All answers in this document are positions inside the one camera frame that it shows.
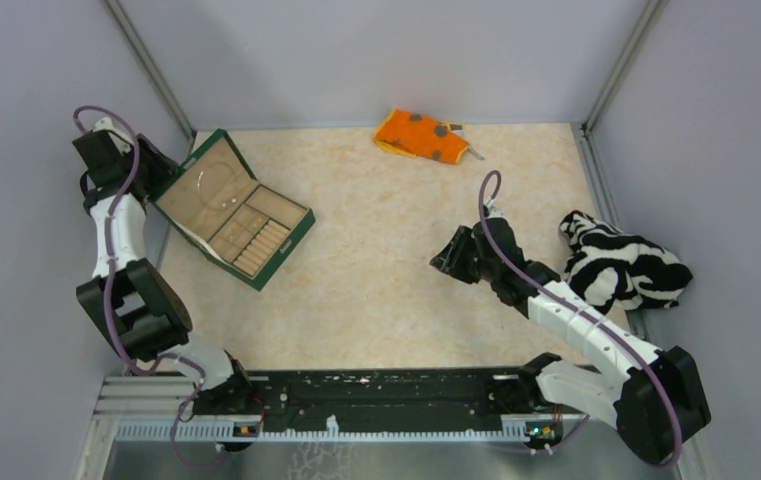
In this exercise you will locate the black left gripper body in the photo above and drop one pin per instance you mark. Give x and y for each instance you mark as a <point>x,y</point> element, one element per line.
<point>154,169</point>

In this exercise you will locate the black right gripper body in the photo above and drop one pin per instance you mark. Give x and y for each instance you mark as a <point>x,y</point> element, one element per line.
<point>465,262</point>

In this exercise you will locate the green jewelry box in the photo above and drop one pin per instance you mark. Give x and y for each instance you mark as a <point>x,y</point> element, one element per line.
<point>251,239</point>

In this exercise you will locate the silver bangle with pearls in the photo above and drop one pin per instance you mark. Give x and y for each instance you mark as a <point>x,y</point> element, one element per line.
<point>217,186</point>

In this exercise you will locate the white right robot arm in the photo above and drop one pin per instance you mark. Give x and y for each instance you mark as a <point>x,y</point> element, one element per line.
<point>653,398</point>

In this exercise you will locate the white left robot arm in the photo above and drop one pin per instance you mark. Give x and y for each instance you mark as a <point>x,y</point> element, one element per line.
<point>139,314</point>

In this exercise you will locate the orange spotted cloth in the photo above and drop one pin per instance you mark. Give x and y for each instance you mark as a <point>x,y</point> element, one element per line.
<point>414,135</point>

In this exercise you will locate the zebra striped cloth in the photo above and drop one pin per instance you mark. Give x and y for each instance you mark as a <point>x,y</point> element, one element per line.
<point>609,267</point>

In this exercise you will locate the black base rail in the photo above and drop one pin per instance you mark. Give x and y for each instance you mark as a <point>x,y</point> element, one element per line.
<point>386,401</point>

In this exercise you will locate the white toothed cable strip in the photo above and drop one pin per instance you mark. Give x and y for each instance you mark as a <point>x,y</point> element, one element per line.
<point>224,431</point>

